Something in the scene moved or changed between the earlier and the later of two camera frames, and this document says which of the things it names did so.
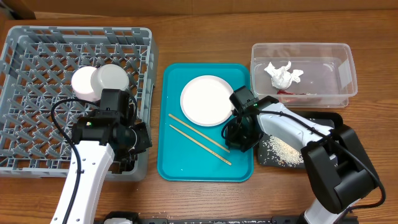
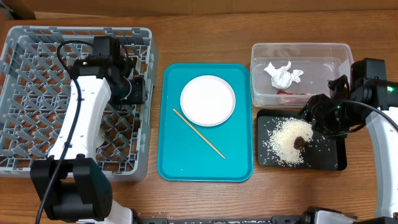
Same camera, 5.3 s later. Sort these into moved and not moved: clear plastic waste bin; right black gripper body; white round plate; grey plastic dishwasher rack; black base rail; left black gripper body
Moved: right black gripper body; left black gripper body
Not moved: grey plastic dishwasher rack; white round plate; black base rail; clear plastic waste bin
